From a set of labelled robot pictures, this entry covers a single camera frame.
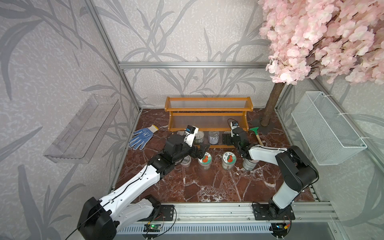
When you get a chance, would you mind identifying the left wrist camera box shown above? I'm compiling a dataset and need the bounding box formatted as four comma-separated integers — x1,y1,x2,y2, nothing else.
184,125,199,147

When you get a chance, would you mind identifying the aluminium front rail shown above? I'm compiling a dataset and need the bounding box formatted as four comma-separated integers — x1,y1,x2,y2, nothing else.
116,201,340,225

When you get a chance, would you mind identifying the orange wooden three-tier shelf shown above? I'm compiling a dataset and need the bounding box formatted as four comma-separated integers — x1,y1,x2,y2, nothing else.
165,97,254,133

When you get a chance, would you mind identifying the purple label tin can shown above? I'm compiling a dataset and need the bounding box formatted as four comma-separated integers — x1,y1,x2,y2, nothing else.
209,131,220,145

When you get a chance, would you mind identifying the right circuit board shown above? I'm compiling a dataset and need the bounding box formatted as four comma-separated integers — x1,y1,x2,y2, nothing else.
271,224,291,232

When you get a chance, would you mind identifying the white wire mesh basket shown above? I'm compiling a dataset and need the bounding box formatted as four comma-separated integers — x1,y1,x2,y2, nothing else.
292,92,367,166

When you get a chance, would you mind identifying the blue white work glove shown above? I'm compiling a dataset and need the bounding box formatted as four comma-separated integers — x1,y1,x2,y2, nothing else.
129,125,159,151

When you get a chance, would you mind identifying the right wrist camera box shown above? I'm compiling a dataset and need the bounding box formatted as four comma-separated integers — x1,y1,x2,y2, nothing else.
230,121,240,137

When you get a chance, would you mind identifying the tomato lid jar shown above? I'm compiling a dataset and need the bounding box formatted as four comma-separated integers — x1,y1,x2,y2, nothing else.
222,152,237,171
198,152,212,171

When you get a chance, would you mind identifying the green wooden-handled garden trowel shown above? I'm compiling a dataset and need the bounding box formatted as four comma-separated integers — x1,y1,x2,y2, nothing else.
250,127,264,147

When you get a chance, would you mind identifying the aluminium wall frame bar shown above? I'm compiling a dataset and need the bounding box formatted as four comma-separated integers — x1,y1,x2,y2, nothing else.
119,62,267,70

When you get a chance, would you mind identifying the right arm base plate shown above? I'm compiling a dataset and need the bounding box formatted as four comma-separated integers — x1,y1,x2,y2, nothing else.
252,202,296,221

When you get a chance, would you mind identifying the clear acrylic wall shelf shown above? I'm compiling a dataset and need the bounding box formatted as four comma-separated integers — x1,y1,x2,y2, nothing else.
44,94,121,164

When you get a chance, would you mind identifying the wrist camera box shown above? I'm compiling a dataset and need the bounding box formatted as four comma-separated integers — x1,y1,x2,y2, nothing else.
230,121,240,137
184,125,199,147

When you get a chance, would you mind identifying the circuit board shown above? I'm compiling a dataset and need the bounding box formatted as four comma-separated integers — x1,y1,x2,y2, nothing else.
143,224,162,233
271,224,291,232

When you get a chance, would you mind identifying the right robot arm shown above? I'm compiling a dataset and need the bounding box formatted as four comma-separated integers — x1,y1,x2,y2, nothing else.
224,126,320,220

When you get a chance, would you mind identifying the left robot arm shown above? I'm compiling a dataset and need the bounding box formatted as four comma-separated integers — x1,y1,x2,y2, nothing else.
77,134,210,240

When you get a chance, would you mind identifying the left circuit board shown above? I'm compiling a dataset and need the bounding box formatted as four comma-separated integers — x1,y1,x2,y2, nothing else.
143,224,162,233

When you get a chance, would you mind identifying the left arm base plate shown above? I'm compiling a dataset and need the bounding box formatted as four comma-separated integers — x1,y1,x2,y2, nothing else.
149,205,175,222

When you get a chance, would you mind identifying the pink cherry blossom tree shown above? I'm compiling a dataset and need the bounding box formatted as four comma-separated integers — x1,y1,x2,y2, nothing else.
259,1,384,127

